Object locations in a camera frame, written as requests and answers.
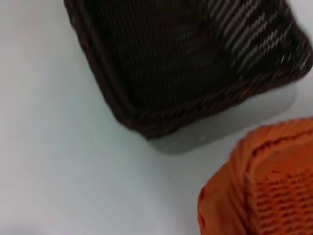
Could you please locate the orange woven basket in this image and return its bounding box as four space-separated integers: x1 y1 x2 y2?
198 117 313 235

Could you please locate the dark brown woven basket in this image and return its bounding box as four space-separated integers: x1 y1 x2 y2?
63 0 313 139

